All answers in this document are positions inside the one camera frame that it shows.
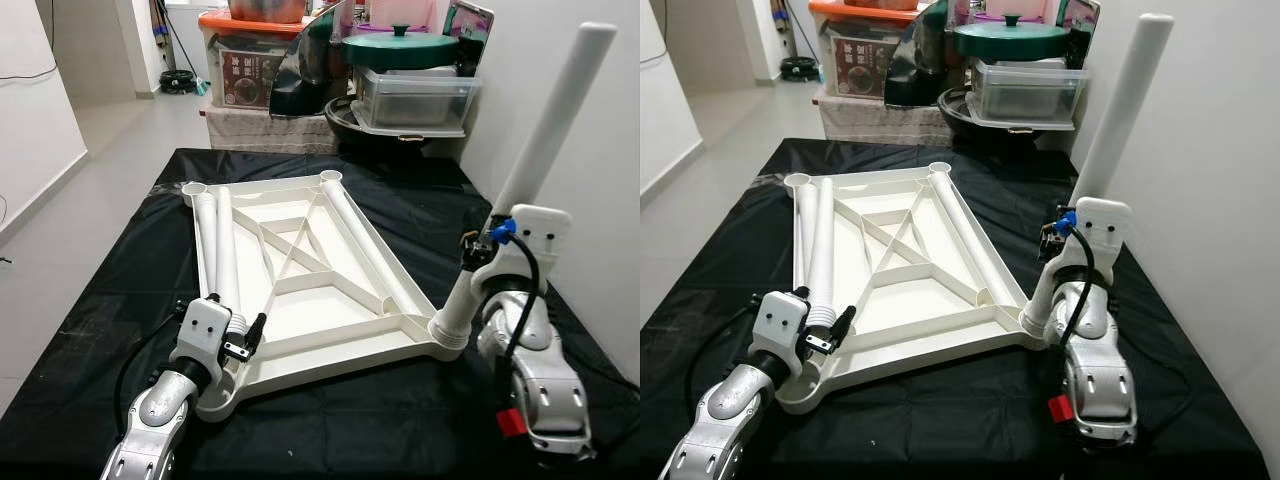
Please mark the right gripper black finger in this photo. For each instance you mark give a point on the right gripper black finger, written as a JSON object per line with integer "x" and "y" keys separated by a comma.
{"x": 1048, "y": 242}
{"x": 470, "y": 247}

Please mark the red tag on right arm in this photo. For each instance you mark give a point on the red tag on right arm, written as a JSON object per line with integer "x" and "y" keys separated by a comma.
{"x": 510, "y": 422}
{"x": 1060, "y": 408}

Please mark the white plastic children table top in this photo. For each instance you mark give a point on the white plastic children table top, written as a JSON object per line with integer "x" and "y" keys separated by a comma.
{"x": 900, "y": 310}
{"x": 300, "y": 320}

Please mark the black tablecloth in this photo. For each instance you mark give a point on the black tablecloth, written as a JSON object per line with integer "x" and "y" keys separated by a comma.
{"x": 330, "y": 440}
{"x": 950, "y": 440}

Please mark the clear plastic storage box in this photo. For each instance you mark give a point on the clear plastic storage box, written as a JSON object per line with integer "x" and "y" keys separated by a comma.
{"x": 1030, "y": 95}
{"x": 415, "y": 100}

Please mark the black wok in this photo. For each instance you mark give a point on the black wok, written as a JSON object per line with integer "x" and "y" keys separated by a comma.
{"x": 345, "y": 125}
{"x": 955, "y": 120}

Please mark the beige cloth-covered bench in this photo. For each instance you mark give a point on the beige cloth-covered bench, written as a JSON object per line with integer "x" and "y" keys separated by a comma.
{"x": 260, "y": 130}
{"x": 870, "y": 122}

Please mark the black shiny bag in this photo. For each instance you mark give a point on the black shiny bag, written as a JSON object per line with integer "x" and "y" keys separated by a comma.
{"x": 305, "y": 85}
{"x": 915, "y": 80}

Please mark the clear storage box orange lid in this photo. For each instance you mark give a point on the clear storage box orange lid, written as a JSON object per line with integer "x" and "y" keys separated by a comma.
{"x": 860, "y": 70}
{"x": 245, "y": 80}

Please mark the colourful printed carton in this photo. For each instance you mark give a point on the colourful printed carton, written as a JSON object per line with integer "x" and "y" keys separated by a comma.
{"x": 470, "y": 25}
{"x": 1080, "y": 15}

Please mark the broom stick with blue tape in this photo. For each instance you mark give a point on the broom stick with blue tape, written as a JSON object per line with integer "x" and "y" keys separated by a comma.
{"x": 778, "y": 20}
{"x": 160, "y": 25}

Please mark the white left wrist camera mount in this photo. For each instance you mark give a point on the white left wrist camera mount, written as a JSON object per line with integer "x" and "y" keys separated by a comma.
{"x": 205, "y": 330}
{"x": 780, "y": 320}

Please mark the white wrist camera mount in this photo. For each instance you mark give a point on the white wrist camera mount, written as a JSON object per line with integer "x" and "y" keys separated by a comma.
{"x": 205, "y": 330}
{"x": 780, "y": 320}
{"x": 1105, "y": 225}
{"x": 540, "y": 235}

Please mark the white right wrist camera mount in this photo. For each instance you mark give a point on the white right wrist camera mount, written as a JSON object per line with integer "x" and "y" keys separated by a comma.
{"x": 540, "y": 235}
{"x": 1105, "y": 225}

